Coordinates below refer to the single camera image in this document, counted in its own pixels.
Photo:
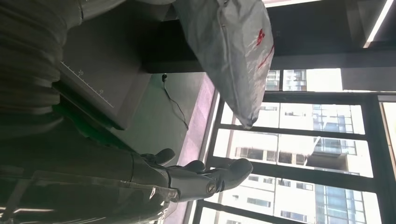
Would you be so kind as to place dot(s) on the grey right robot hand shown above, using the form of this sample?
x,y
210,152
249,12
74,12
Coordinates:
x,y
92,173

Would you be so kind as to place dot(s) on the green conveyor belt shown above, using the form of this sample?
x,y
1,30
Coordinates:
x,y
83,128

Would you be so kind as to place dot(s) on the black scanner column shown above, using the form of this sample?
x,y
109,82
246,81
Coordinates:
x,y
309,37

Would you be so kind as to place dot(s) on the ceiling light strip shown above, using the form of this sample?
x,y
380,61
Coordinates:
x,y
377,23

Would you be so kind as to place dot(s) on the black scanner base plate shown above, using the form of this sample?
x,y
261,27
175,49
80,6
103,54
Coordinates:
x,y
114,61

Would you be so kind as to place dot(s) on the black window frame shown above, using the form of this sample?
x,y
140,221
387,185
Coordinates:
x,y
309,176

